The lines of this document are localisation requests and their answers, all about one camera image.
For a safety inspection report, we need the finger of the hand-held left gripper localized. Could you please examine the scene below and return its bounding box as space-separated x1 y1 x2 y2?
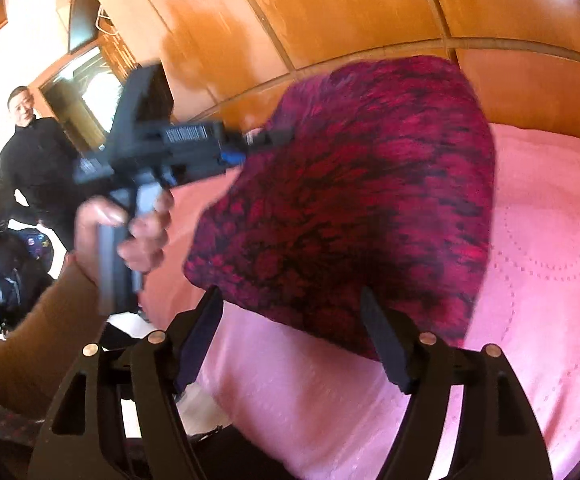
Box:
244 127 295 150

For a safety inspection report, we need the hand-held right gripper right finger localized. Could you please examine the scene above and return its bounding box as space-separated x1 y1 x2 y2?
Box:
360 286 554 480

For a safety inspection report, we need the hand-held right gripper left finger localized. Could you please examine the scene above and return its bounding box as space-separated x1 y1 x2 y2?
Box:
27 286 225 480

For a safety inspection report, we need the red black patterned knit garment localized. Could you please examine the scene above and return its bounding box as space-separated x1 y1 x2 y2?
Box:
182 55 497 362

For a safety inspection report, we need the person's left forearm tan sleeve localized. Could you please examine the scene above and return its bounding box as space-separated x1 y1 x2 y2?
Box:
0 252 116 422

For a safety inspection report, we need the person's left hand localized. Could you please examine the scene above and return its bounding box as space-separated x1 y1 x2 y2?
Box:
74 189 177 287

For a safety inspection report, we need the dark cloth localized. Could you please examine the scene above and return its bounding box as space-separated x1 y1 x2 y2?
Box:
184 422 298 480

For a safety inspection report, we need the wooden headboard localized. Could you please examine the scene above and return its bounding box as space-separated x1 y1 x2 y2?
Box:
57 0 580 137

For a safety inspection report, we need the pink bed sheet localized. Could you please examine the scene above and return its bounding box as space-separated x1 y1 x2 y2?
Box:
140 124 580 480

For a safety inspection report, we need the wooden door frame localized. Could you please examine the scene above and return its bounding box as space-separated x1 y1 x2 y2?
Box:
38 42 138 154

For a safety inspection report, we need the dark wall-mounted screen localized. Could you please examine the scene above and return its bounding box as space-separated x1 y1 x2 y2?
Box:
66 0 102 55

